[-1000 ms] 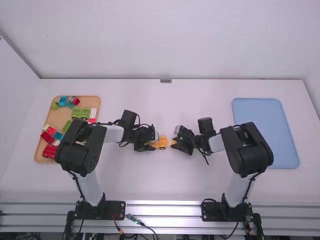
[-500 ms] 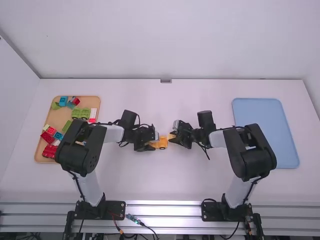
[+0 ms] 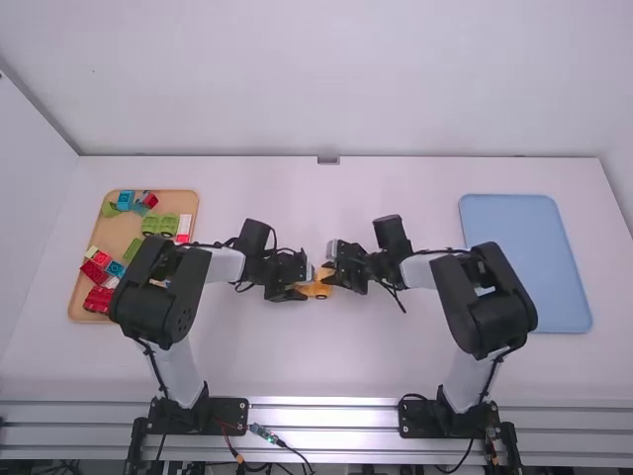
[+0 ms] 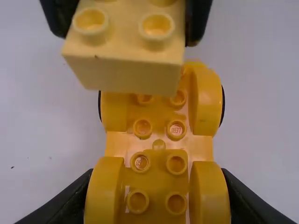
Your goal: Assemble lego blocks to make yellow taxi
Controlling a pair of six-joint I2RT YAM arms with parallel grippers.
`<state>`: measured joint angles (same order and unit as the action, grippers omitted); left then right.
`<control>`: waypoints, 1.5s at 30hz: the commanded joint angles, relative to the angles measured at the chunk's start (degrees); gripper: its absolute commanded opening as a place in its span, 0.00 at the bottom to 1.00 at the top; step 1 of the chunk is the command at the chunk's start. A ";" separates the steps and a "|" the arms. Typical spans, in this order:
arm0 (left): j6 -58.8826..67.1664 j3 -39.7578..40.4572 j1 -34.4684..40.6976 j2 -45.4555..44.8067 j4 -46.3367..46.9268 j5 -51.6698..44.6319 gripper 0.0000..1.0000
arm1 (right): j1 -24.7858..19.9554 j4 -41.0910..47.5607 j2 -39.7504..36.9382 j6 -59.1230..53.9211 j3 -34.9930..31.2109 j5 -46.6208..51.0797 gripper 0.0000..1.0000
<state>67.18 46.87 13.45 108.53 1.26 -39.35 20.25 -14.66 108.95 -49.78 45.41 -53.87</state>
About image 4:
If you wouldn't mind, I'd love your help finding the yellow toy car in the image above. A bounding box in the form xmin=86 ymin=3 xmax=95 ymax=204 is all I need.
xmin=84 ymin=60 xmax=231 ymax=224

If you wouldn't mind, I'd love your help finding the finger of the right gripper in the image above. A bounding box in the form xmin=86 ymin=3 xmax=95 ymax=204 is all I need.
xmin=184 ymin=0 xmax=214 ymax=48
xmin=38 ymin=0 xmax=81 ymax=39

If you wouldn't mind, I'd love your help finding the pale yellow toy brick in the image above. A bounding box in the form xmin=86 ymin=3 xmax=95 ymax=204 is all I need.
xmin=60 ymin=0 xmax=187 ymax=98

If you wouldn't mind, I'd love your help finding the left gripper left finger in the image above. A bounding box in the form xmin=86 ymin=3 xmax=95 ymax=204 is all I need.
xmin=14 ymin=168 xmax=94 ymax=224

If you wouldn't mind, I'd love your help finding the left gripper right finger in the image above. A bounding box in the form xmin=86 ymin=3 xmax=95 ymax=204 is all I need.
xmin=221 ymin=167 xmax=298 ymax=224

